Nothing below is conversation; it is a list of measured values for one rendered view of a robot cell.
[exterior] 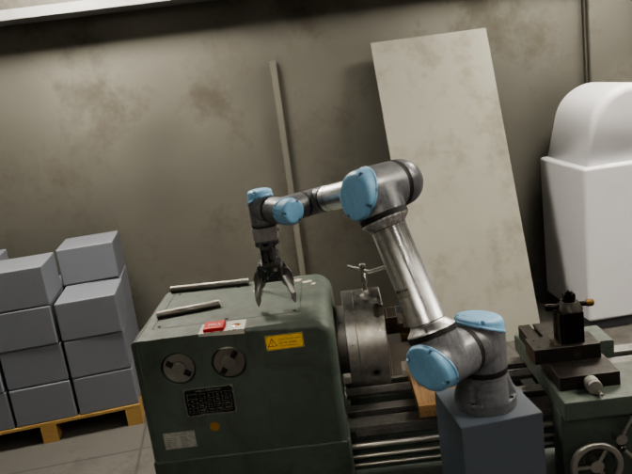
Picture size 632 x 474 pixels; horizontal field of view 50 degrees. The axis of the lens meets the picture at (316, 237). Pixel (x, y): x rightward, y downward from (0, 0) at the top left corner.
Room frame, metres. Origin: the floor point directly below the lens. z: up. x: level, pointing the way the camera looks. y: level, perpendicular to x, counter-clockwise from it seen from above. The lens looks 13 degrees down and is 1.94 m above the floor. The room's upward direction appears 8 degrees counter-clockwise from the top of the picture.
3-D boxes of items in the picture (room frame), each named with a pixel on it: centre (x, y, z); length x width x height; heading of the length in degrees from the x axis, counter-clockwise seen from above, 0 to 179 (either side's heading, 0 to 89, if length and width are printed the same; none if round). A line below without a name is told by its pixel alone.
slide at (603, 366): (2.06, -0.75, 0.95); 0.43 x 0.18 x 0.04; 178
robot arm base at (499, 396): (1.53, -0.36, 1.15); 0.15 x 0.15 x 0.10
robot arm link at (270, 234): (1.96, 0.14, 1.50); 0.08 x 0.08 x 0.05
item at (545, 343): (1.99, -0.72, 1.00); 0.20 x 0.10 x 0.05; 88
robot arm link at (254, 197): (1.96, 0.14, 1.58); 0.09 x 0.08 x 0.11; 38
